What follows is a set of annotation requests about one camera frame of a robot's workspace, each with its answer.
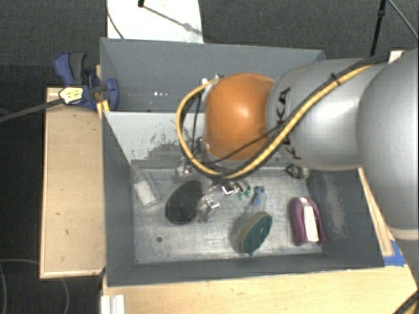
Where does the pale wood board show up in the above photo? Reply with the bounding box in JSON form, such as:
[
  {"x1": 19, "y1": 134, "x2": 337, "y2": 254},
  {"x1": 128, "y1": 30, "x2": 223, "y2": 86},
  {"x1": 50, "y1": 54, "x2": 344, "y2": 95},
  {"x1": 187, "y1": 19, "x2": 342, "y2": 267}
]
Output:
[{"x1": 39, "y1": 86, "x2": 107, "y2": 279}]

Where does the grey metal bin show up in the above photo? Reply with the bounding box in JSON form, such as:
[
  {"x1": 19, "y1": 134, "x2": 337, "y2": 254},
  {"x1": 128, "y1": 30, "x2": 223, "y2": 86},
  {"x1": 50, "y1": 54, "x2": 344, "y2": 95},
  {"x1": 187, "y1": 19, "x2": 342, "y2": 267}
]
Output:
[{"x1": 99, "y1": 37, "x2": 386, "y2": 287}]

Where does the black oval brush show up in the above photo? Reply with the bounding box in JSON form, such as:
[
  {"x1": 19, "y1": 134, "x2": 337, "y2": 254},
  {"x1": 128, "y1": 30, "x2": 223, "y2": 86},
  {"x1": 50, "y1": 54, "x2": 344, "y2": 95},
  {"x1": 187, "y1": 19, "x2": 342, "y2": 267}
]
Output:
[{"x1": 164, "y1": 179, "x2": 205, "y2": 226}]

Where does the small dark olive object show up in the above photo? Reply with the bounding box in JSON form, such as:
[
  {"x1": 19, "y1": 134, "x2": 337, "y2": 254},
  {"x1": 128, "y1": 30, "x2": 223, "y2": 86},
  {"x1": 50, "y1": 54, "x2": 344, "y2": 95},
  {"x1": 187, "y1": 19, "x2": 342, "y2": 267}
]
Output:
[{"x1": 284, "y1": 164, "x2": 310, "y2": 180}]

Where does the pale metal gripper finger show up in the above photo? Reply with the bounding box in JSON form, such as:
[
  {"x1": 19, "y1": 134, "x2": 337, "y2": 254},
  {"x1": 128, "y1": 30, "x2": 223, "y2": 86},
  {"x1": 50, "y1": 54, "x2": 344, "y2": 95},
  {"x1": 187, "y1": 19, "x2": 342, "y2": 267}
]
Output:
[
  {"x1": 172, "y1": 162, "x2": 195, "y2": 184},
  {"x1": 197, "y1": 193, "x2": 221, "y2": 224}
]

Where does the small blue capped clear bottle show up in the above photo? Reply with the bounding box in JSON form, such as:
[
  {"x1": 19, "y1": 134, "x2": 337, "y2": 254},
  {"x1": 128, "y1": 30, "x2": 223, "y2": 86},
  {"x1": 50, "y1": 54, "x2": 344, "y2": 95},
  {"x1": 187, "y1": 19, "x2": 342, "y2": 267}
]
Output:
[{"x1": 249, "y1": 185, "x2": 267, "y2": 209}]

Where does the green round sponge disc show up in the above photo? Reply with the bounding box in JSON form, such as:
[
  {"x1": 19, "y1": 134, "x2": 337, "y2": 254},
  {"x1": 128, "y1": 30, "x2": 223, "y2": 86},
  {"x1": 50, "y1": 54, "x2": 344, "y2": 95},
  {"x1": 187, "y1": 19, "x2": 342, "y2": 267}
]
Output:
[{"x1": 230, "y1": 211, "x2": 274, "y2": 255}]

